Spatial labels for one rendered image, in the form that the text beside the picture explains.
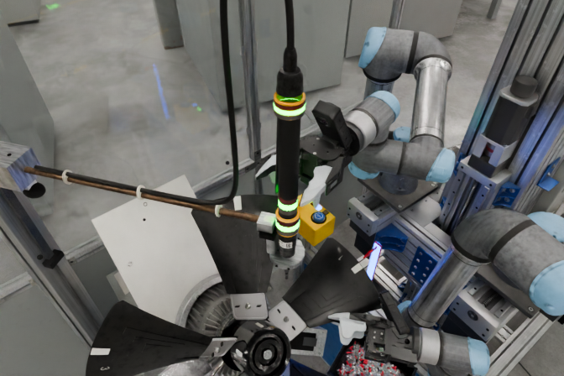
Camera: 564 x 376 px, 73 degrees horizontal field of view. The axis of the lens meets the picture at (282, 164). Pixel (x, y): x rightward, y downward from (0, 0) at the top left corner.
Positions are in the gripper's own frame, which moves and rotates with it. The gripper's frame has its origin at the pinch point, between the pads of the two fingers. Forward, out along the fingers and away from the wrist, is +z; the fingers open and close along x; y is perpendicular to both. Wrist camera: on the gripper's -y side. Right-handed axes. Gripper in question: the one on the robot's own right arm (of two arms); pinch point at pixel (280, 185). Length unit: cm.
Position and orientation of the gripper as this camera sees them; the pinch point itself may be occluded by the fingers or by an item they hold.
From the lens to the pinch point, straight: 62.1
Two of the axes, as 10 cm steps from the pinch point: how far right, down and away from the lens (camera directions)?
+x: -7.6, -4.3, 4.8
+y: 0.0, 7.5, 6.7
